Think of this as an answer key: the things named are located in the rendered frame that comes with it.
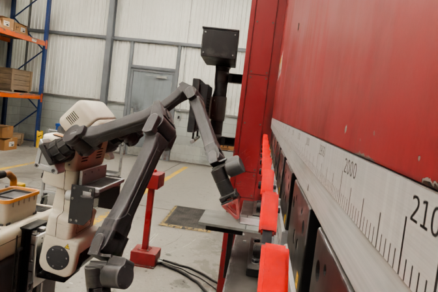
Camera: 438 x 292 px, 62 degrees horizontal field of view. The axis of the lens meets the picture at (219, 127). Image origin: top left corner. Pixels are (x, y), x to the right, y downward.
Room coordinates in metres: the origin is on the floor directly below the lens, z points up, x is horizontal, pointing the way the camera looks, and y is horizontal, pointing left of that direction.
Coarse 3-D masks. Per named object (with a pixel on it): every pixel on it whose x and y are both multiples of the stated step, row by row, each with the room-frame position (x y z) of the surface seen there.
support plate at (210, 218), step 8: (208, 216) 1.38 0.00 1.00; (216, 216) 1.39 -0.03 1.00; (224, 216) 1.40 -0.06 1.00; (232, 216) 1.41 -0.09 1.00; (248, 216) 1.44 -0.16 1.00; (256, 216) 1.45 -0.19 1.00; (200, 224) 1.30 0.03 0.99; (208, 224) 1.30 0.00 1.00; (216, 224) 1.29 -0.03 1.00; (224, 224) 1.30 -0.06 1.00; (232, 224) 1.32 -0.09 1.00; (240, 224) 1.33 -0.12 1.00; (256, 232) 1.28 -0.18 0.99
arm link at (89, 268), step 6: (90, 264) 0.89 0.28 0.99; (96, 264) 0.88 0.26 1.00; (102, 264) 0.88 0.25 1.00; (90, 270) 0.87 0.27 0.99; (96, 270) 0.87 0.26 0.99; (90, 276) 0.86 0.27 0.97; (96, 276) 0.87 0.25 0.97; (90, 282) 0.86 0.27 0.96; (96, 282) 0.86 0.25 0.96; (102, 288) 0.88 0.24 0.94
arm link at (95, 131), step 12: (156, 108) 1.17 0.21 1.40; (120, 120) 1.25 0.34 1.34; (132, 120) 1.21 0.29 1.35; (144, 120) 1.19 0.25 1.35; (168, 120) 1.16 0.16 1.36; (72, 132) 1.30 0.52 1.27; (84, 132) 1.28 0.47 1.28; (96, 132) 1.27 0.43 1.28; (108, 132) 1.25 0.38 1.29; (120, 132) 1.24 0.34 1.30; (132, 132) 1.24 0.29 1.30; (168, 132) 1.13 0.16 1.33; (72, 144) 1.29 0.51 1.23; (96, 144) 1.30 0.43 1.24
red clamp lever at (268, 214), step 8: (264, 192) 0.49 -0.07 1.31; (272, 192) 0.48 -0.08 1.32; (264, 200) 0.47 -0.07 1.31; (272, 200) 0.47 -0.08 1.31; (264, 208) 0.46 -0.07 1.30; (272, 208) 0.46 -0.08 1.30; (264, 216) 0.45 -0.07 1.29; (272, 216) 0.45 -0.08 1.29; (264, 224) 0.44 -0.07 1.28; (272, 224) 0.44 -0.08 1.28; (264, 232) 0.44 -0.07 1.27; (272, 232) 0.44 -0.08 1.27; (264, 240) 0.43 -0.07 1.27; (256, 248) 0.42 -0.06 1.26; (256, 256) 0.42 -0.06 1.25
